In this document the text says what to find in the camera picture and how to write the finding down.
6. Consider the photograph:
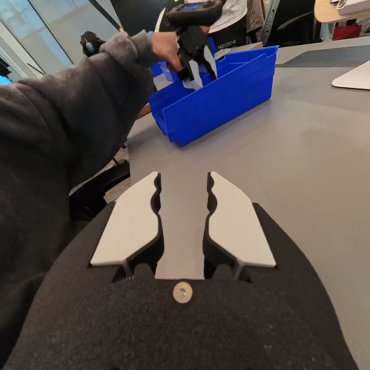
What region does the person's left hand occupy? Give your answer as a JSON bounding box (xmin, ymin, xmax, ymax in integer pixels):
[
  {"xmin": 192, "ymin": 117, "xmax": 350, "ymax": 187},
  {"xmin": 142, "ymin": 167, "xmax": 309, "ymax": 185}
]
[{"xmin": 150, "ymin": 31, "xmax": 184, "ymax": 73}]

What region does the black desk chair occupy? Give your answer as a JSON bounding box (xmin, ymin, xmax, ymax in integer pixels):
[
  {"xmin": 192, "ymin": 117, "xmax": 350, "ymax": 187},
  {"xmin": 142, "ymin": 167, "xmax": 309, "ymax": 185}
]
[{"xmin": 69, "ymin": 159, "xmax": 130, "ymax": 220}]

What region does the grey desk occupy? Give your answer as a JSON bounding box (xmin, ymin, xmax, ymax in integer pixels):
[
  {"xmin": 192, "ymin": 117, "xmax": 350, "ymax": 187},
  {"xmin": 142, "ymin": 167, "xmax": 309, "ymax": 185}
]
[{"xmin": 127, "ymin": 38, "xmax": 370, "ymax": 370}]

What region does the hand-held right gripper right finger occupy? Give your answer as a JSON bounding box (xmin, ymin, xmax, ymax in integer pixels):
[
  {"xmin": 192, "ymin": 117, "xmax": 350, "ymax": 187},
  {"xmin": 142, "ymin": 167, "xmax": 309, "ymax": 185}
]
[{"xmin": 202, "ymin": 171, "xmax": 277, "ymax": 280}]

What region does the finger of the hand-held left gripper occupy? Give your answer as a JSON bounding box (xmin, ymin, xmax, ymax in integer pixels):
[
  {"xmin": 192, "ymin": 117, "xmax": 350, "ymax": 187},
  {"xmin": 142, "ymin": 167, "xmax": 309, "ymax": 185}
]
[
  {"xmin": 182, "ymin": 62, "xmax": 204, "ymax": 91},
  {"xmin": 203, "ymin": 45, "xmax": 218, "ymax": 80}
]

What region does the person's left forearm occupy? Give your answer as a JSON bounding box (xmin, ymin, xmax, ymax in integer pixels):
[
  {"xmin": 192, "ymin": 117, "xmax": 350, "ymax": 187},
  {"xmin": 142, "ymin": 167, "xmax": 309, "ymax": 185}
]
[{"xmin": 0, "ymin": 30, "xmax": 158, "ymax": 220}]

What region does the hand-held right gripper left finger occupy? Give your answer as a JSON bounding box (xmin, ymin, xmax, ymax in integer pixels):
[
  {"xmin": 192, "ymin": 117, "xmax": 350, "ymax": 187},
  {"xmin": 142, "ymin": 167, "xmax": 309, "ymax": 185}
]
[{"xmin": 90, "ymin": 171, "xmax": 165, "ymax": 280}]

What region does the red object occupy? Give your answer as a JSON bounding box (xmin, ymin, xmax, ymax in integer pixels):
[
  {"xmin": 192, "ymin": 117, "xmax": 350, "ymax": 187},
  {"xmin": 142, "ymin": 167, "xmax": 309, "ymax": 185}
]
[{"xmin": 332, "ymin": 23, "xmax": 362, "ymax": 41}]

